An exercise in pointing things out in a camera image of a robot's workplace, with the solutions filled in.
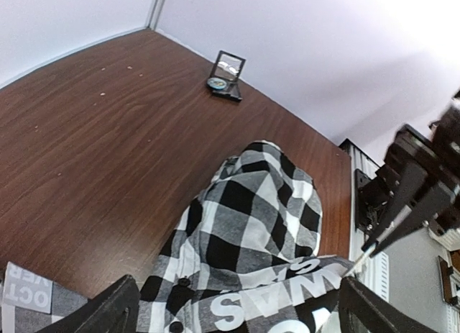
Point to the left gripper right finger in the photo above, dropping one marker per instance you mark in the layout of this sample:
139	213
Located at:
362	310

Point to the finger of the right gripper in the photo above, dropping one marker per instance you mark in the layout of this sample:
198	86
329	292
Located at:
438	199
412	179

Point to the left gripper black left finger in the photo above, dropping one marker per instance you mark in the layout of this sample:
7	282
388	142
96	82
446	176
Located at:
115	309

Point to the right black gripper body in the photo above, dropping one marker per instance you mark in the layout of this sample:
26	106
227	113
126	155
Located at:
438	155

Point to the white round brooch backing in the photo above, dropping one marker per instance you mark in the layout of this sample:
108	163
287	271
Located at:
358	263

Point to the black white checkered shirt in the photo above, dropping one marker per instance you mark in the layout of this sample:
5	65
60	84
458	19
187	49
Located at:
243	258

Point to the round silver brooch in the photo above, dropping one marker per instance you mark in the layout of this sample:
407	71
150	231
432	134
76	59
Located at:
216	83

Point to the small black brooch box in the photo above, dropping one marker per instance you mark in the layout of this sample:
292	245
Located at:
228	67

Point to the aluminium front rail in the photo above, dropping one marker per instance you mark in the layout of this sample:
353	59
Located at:
373	272

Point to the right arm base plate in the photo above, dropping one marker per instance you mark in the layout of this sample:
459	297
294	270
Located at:
371	197

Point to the right aluminium corner post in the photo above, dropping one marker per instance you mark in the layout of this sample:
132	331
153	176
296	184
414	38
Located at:
154	14

